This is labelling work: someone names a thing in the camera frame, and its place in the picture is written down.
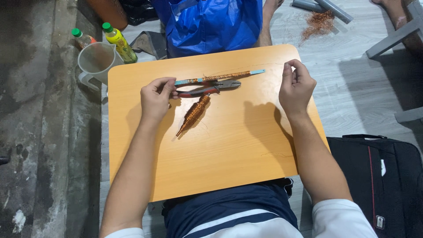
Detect person's right hand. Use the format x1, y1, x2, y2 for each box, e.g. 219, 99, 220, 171
278, 59, 317, 115

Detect person's left hand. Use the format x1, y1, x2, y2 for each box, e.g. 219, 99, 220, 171
140, 77, 181, 122

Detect thin copper wire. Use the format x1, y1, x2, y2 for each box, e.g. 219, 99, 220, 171
203, 62, 288, 78

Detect blue stick wound with copper wire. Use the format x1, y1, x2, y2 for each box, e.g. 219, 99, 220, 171
174, 69, 266, 87

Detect grey cloth bag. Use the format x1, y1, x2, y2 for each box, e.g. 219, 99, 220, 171
129, 31, 169, 61

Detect yellow drink bottle green cap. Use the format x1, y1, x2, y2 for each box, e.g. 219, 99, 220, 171
102, 22, 139, 64

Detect clear plastic measuring jug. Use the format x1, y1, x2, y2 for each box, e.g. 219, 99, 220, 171
77, 42, 125, 92

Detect grey plastic pipe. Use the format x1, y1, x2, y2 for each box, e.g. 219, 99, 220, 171
292, 0, 328, 14
313, 0, 354, 24

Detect light wooden lap table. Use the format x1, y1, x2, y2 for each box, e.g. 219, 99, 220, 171
107, 44, 331, 203

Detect black plastic bag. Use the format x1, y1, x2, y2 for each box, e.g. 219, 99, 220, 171
118, 0, 160, 26

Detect blue plastic bag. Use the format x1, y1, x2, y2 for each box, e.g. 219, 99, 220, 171
151, 0, 263, 59

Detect reddish drink bottle green cap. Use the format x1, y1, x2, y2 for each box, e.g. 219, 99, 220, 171
71, 28, 98, 50

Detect orange cylinder container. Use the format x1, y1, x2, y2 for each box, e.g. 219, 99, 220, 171
86, 0, 129, 31

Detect navy shorts with white stripe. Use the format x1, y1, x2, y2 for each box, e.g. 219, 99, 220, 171
161, 178, 300, 238

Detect black laptop bag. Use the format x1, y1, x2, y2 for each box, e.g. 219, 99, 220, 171
326, 134, 423, 238

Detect white shirt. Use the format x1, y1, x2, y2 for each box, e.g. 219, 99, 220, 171
104, 199, 379, 238

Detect copper wire spool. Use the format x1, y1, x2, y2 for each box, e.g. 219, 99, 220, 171
175, 93, 212, 138

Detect loose copper wire strand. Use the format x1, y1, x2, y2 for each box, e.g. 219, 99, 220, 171
260, 152, 293, 159

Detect heap of copper wire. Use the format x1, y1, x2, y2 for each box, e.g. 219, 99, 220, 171
299, 10, 336, 46

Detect red-handled pliers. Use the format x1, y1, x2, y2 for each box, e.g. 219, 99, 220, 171
172, 79, 242, 99

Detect grey wooden bench frame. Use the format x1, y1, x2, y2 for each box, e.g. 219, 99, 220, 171
365, 0, 423, 124

